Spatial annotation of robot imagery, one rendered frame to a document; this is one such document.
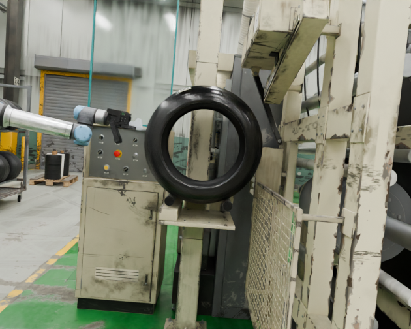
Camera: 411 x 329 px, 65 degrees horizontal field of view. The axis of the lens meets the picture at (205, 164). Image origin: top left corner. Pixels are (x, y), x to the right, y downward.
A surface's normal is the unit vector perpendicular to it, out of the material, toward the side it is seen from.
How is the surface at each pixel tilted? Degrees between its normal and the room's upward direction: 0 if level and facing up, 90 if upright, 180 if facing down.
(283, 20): 90
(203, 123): 90
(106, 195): 90
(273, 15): 90
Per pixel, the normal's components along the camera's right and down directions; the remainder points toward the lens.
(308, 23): -0.08, 0.96
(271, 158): 0.00, 0.06
